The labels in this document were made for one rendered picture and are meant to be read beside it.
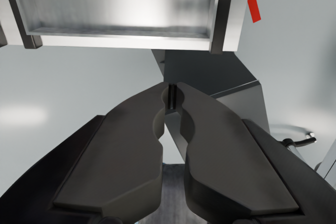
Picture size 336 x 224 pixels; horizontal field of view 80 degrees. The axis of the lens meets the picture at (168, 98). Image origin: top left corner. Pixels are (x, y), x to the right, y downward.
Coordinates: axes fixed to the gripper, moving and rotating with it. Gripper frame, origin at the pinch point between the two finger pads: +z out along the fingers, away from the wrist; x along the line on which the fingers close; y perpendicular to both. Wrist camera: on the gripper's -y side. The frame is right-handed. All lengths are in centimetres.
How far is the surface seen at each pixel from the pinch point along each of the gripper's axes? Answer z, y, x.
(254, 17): 110, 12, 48
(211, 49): 19.6, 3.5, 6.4
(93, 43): 21.6, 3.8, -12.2
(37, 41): 20.4, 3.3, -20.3
